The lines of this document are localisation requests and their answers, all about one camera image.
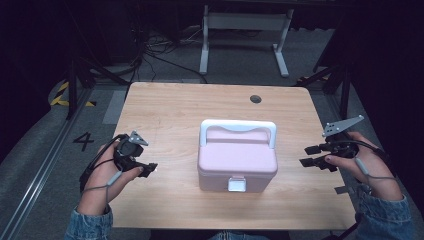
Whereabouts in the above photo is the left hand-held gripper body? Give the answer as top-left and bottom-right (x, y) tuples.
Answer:
(113, 130), (150, 170)

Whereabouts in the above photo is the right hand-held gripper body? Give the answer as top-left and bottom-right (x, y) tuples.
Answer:
(319, 114), (365, 173)

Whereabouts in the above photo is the pink storage box white handle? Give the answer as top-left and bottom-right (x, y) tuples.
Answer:
(197, 119), (279, 194)

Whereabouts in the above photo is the person's left hand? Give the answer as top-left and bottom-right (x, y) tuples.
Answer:
(77, 141), (145, 216)

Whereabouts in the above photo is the person's right hand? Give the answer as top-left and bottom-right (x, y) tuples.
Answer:
(324, 131), (405, 202)

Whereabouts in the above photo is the black tripod stand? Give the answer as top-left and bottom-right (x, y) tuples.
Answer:
(295, 62), (354, 121)
(64, 54), (130, 121)

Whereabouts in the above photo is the yellow black floor tape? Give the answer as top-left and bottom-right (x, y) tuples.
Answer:
(49, 81), (98, 108)

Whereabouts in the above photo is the grey right wrist strap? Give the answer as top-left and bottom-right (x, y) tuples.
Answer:
(354, 156), (398, 188)

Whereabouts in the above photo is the grey wrist strap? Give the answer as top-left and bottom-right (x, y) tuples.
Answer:
(81, 169), (125, 205)
(354, 156), (398, 188)

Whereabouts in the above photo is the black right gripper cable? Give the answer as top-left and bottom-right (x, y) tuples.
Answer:
(333, 139), (395, 168)

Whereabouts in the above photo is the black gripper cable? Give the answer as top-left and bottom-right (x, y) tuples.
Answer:
(79, 133), (128, 194)
(333, 139), (395, 168)

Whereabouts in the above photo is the grey left wrist strap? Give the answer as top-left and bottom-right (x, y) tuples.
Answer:
(81, 169), (125, 205)

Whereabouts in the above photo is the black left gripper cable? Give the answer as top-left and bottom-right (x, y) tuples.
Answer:
(79, 133), (128, 194)

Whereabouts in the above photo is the metal floor rail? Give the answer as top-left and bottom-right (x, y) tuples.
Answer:
(0, 87), (97, 240)

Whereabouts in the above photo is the bundle of black floor cables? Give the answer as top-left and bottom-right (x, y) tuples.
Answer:
(129, 24), (208, 85)

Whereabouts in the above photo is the white metal stand frame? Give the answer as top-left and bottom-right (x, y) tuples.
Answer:
(198, 4), (295, 79)

